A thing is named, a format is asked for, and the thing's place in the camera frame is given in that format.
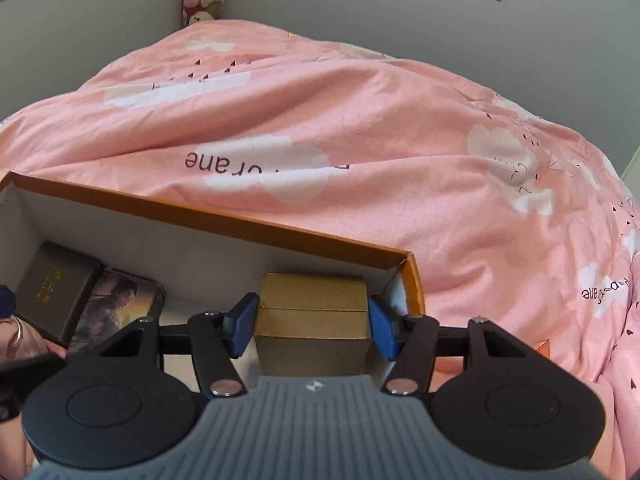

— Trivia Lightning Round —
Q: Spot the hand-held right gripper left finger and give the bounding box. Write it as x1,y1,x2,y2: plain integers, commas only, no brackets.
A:
100,292,261,400

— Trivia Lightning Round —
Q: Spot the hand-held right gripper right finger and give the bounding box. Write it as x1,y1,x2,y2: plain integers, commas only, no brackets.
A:
367,294,538,397

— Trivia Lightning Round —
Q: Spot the dark olive box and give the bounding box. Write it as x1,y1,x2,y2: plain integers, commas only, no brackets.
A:
14,241,103,346

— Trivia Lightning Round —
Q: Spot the gold cardboard box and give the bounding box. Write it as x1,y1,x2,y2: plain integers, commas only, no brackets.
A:
254,272,373,377

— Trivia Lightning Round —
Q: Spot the figure print card box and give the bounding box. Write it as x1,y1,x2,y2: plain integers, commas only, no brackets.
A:
67,266,167,361

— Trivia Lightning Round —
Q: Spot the orange cardboard box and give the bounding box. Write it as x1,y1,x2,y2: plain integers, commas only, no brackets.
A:
0,170,426,378

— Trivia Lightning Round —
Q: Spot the person's left hand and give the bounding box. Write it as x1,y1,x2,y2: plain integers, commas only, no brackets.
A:
0,312,66,365

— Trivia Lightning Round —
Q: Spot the pink printed blanket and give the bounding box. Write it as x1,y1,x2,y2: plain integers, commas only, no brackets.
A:
0,19,640,480

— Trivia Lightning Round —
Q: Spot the beige plush toy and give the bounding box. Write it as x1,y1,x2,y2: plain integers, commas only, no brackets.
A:
183,2,217,27

